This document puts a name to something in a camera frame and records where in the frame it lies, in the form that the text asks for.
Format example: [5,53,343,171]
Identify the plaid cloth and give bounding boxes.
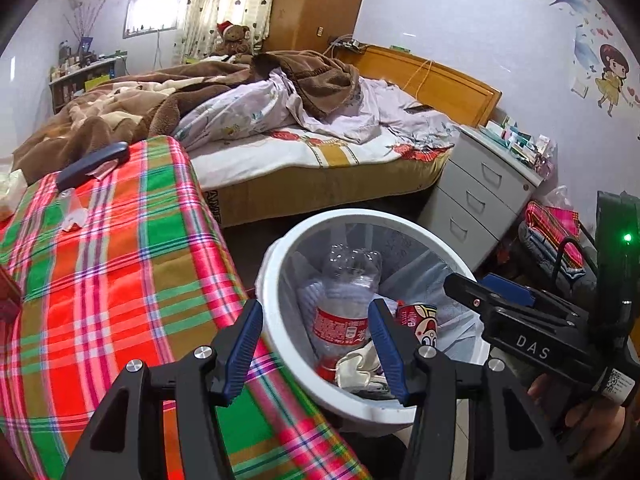
[0,136,374,480]

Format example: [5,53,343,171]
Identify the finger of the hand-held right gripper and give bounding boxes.
[443,272,496,324]
[482,272,539,309]

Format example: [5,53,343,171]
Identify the teddy bear with red hat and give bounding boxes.
[214,20,254,56]

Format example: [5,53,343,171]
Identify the grey drawer nightstand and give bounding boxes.
[419,124,546,274]

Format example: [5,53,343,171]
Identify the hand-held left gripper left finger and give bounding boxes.
[62,300,265,480]

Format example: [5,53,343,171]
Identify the shelf with bottles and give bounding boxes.
[48,55,129,114]

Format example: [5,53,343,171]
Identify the wooden headboard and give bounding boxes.
[345,44,503,129]

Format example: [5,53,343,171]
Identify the clear bottle with red label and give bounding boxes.
[312,244,384,387]

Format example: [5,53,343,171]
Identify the pile of small boxes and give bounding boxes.
[480,115,559,177]

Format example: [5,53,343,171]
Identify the brown blanket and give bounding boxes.
[11,50,361,186]

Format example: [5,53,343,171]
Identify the crumpled white tissue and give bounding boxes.
[334,342,389,392]

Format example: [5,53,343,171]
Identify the dark blue handle object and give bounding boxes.
[56,142,130,192]

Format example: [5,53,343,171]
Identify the tissue pack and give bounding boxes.
[0,169,27,221]

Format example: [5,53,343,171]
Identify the pink drink carton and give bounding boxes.
[0,265,24,324]

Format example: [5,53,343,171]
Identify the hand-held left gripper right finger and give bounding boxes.
[367,297,576,480]

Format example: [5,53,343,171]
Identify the patterned curtain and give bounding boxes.
[175,0,282,61]

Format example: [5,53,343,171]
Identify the white trash bin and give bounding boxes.
[255,208,496,427]

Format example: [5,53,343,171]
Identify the tan mattress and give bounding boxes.
[202,147,454,229]

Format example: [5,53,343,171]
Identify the person's right hand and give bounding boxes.
[527,374,631,443]

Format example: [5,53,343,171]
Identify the pale floral quilt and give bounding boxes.
[172,67,461,154]

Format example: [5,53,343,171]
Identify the small window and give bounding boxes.
[122,0,184,39]

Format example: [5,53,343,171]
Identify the clear plastic bag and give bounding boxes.
[542,185,574,211]

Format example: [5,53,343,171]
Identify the clear plastic wrapper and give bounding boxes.
[56,189,86,221]

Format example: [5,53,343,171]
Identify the bin liner bag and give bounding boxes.
[279,220,484,411]

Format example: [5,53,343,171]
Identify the wooden wardrobe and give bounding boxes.
[267,0,374,56]

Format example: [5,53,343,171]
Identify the printed bed sheet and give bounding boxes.
[187,127,454,186]

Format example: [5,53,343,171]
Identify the power strip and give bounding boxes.
[327,35,366,54]

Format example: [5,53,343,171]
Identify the crumpled white paper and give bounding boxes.
[62,210,90,232]

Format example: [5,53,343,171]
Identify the cartoon girl wall sticker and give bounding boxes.
[570,42,640,119]

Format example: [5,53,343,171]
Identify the stack of folded cloths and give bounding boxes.
[517,201,597,287]

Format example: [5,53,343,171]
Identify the dry branches in vase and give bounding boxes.
[65,0,109,44]

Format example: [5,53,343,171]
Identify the red cartoon print can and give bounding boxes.
[396,301,441,349]

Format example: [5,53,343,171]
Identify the pink paper slip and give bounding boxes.
[87,160,119,181]

